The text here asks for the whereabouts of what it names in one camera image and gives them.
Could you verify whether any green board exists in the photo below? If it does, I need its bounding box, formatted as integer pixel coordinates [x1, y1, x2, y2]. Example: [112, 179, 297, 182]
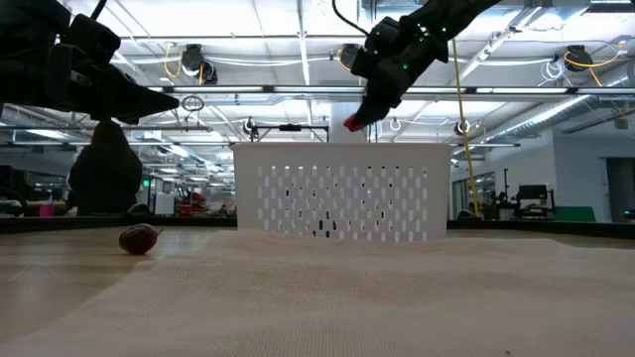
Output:
[554, 205, 597, 223]

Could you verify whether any person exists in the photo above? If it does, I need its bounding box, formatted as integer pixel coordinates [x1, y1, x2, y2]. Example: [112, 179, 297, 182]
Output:
[67, 120, 144, 217]

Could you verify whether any white perforated plastic basket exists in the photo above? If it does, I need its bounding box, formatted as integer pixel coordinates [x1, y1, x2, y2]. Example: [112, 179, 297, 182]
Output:
[231, 142, 453, 243]

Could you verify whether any yellow cable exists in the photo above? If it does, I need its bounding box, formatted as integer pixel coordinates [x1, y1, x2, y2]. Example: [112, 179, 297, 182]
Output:
[449, 38, 481, 218]

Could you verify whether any red equipment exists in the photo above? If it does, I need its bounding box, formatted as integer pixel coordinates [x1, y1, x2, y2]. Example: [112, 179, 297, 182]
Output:
[176, 190, 209, 217]

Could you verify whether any black aluminium table frame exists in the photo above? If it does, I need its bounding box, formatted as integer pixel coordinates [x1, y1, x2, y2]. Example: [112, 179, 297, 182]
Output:
[0, 213, 635, 240]

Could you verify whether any dark red cherry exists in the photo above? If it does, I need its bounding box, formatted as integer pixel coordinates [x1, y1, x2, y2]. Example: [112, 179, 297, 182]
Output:
[118, 222, 164, 256]

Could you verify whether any black workstation machine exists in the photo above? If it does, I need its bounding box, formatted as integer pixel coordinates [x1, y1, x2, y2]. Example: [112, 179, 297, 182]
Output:
[495, 168, 558, 220]

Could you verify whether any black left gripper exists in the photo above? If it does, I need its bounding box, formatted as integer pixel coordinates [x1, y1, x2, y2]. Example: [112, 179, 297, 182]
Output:
[47, 43, 181, 126]

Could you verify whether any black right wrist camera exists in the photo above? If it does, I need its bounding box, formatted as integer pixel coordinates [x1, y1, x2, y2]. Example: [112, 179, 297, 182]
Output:
[349, 16, 403, 79]

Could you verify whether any white cabinet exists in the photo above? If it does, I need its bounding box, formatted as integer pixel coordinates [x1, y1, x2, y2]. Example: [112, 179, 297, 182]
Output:
[153, 190, 176, 215]

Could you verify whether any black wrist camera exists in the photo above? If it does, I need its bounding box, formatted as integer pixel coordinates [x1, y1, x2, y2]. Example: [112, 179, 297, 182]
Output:
[62, 13, 122, 57]
[349, 16, 403, 79]

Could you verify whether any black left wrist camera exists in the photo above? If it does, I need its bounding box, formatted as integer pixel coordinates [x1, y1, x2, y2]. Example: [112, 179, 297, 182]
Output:
[62, 13, 122, 57]

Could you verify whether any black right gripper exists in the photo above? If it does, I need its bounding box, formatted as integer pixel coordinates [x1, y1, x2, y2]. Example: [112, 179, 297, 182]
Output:
[353, 12, 450, 128]

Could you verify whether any black ceiling cable reel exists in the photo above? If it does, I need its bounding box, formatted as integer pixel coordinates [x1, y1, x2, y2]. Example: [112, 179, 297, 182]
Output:
[339, 43, 366, 70]
[180, 43, 219, 85]
[564, 44, 595, 74]

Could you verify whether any black bar rig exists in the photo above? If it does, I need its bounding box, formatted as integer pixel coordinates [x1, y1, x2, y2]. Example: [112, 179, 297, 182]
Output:
[242, 117, 331, 150]

